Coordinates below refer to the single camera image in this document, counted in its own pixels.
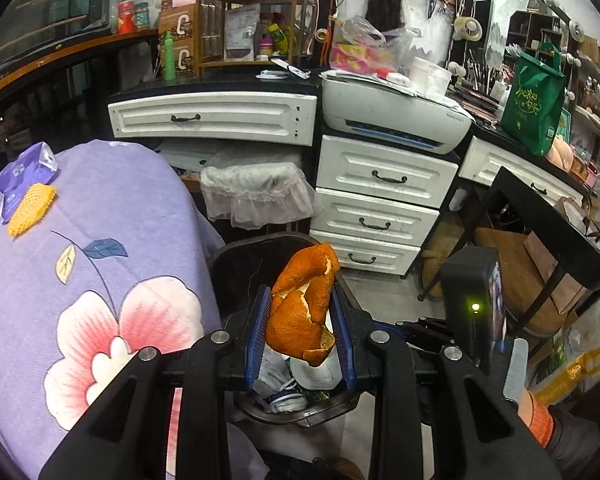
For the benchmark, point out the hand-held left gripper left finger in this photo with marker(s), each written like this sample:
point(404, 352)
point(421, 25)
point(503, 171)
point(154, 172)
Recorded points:
point(260, 330)

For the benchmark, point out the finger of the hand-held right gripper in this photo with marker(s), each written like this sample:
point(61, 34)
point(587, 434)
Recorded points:
point(391, 328)

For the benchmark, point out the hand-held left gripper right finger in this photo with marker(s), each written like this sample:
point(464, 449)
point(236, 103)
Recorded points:
point(341, 340)

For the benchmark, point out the orange peel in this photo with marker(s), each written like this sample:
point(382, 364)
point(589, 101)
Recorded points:
point(300, 320)

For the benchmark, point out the black trash bin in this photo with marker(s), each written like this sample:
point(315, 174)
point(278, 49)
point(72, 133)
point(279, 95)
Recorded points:
point(240, 265)

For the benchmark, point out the person's right forearm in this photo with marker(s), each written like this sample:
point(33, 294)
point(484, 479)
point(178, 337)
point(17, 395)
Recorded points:
point(570, 435)

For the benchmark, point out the white cabinet drawer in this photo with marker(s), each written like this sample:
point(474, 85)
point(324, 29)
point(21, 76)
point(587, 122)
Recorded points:
point(375, 220)
point(360, 255)
point(385, 172)

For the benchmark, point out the brown paper bag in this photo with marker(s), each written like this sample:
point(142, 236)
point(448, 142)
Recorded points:
point(560, 265)

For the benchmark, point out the black side table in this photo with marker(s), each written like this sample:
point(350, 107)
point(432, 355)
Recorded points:
point(555, 210)

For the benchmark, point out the white desk drawer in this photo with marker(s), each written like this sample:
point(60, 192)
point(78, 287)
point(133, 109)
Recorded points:
point(510, 170)

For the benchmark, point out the white lace-trimmed basket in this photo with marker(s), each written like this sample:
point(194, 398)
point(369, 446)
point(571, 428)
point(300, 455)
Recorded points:
point(255, 192)

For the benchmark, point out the green tote bag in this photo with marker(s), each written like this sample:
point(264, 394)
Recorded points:
point(530, 105)

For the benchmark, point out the white printer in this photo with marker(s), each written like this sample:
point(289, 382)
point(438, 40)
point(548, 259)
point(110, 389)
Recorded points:
point(390, 110)

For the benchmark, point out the white plastic tub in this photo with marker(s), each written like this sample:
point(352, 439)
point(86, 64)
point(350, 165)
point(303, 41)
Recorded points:
point(430, 77)

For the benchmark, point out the purple floral blanket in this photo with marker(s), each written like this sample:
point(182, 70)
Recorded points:
point(40, 300)

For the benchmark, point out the small white fan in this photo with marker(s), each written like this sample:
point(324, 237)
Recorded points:
point(467, 27)

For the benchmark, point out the clear bag with pink contents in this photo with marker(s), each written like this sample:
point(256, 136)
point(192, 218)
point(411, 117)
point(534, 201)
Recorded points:
point(360, 50)

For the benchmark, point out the yellow foam fruit net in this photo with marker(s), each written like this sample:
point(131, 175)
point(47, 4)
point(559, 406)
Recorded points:
point(30, 207)

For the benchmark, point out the green bottle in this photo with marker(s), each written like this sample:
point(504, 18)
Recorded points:
point(169, 60)

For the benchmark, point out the black wig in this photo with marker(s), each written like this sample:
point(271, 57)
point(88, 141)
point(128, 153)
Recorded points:
point(384, 7)

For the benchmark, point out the purple tissue pack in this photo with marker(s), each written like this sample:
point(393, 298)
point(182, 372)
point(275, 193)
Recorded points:
point(20, 170)

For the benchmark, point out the yellow bottle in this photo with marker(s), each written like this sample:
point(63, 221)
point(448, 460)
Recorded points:
point(279, 39)

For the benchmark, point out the wooden shelf rack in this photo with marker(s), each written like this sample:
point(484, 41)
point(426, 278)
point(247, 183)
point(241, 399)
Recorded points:
point(290, 15)

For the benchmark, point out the wood-edged glass counter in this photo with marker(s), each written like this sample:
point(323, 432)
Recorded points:
point(55, 65)

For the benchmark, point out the patterned tin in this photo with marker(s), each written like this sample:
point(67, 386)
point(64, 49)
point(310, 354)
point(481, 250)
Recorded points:
point(142, 16)

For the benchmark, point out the red can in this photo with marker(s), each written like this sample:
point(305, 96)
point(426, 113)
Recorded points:
point(126, 17)

